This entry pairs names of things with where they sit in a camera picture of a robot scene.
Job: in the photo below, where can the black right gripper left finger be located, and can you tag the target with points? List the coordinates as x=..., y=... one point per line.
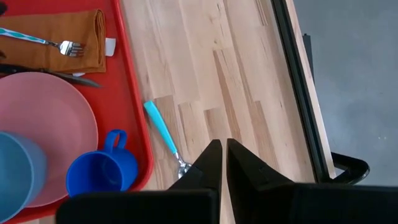
x=205, y=174

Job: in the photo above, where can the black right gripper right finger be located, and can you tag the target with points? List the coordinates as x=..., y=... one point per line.
x=255, y=186

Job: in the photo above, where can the blue mug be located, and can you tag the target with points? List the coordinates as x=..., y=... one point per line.
x=102, y=171

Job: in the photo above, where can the pink plate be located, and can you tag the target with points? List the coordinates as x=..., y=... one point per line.
x=46, y=124

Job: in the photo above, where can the brown cloth napkin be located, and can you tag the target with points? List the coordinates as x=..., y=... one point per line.
x=62, y=56

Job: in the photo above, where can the blue bowl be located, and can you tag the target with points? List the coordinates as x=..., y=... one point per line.
x=18, y=174

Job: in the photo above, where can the red plastic tray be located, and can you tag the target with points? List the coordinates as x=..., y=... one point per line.
x=121, y=93

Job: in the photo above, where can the black table clamp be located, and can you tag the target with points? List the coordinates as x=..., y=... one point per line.
x=357, y=165

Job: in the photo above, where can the black aluminium table frame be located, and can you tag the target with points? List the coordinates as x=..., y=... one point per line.
x=298, y=93

